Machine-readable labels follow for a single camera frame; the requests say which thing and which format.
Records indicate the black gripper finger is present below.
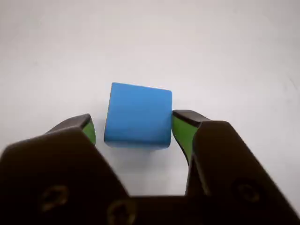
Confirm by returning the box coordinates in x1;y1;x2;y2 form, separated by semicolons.
172;109;300;225
0;113;136;225

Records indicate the blue cube block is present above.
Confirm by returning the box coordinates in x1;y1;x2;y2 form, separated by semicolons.
104;82;173;150

